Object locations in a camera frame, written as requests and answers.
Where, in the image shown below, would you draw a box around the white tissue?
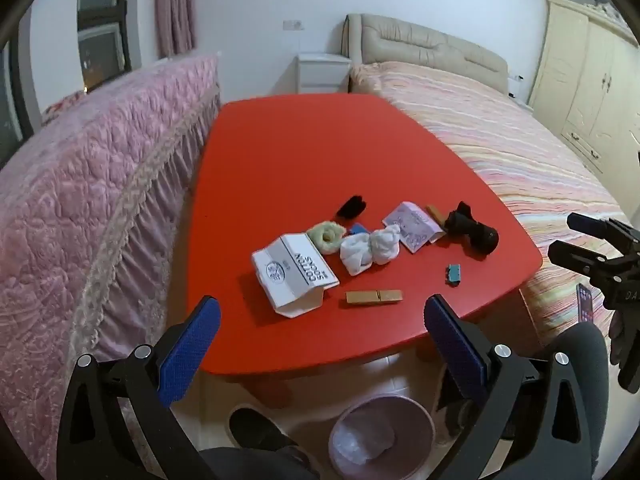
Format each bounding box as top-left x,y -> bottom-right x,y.
340,224 -> 402,277

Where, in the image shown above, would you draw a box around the pink curtain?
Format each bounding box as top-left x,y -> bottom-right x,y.
154,0 -> 197,59

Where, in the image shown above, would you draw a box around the smartphone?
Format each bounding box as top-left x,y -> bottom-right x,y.
576,282 -> 597,324

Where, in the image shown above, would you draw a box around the purple paper packet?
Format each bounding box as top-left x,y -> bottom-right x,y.
382,201 -> 446,254

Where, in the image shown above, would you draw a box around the cream wardrobe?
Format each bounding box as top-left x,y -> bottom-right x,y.
528,0 -> 640,187

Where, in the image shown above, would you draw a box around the pink quilted sofa cover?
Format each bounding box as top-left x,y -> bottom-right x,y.
0,52 -> 224,467

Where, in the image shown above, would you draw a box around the black hair clip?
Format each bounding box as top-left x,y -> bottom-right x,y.
336,195 -> 367,221

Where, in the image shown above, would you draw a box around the dark framed window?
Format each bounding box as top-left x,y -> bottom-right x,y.
0,0 -> 132,161

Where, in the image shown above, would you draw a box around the red table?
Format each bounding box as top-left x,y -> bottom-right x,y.
186,92 -> 543,408

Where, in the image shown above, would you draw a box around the beige padded headboard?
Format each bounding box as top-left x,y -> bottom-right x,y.
342,12 -> 510,95

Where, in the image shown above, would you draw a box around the pink trash bin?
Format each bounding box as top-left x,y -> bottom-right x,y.
328,395 -> 436,480

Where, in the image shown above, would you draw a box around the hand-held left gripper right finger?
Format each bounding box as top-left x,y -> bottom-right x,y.
424,294 -> 596,480

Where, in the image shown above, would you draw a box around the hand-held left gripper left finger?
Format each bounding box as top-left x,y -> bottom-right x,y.
57,295 -> 223,480

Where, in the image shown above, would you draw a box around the person's left black shoe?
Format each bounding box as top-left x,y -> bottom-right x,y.
228,407 -> 302,455

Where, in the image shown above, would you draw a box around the black cylindrical object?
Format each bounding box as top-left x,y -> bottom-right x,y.
444,201 -> 500,257

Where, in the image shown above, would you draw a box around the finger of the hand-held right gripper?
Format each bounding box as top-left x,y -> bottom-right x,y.
567,212 -> 640,247
547,240 -> 610,275

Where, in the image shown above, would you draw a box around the striped bed blanket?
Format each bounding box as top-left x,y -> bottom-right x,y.
348,61 -> 635,348

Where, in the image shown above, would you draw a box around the person's left leg grey pants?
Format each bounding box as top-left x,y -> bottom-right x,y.
199,446 -> 322,480

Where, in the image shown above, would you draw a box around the white nightstand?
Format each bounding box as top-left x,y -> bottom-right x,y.
294,52 -> 353,95

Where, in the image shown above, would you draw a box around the wooden clothespin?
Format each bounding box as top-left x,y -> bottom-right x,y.
345,288 -> 404,306

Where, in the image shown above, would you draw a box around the white printed cardboard box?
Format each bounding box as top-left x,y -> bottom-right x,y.
251,232 -> 340,319

